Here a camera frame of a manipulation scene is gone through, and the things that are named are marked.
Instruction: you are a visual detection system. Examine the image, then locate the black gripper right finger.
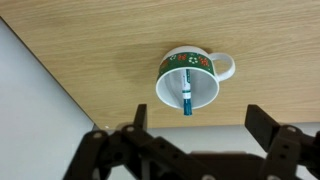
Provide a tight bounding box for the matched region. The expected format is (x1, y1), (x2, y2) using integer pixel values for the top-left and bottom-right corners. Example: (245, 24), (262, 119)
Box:
(244, 104), (320, 180)

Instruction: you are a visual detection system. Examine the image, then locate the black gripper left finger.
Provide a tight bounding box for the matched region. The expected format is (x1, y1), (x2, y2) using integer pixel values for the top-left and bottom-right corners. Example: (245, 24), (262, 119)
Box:
(63, 103), (193, 180)

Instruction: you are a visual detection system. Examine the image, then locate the green and white marker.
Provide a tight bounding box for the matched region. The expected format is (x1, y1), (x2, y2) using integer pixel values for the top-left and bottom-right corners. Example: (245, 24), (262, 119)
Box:
(181, 68), (194, 117)

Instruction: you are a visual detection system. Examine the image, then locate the white mug with green band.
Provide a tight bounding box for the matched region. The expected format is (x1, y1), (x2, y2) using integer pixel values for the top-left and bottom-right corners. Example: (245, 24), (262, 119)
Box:
(155, 45), (236, 110)

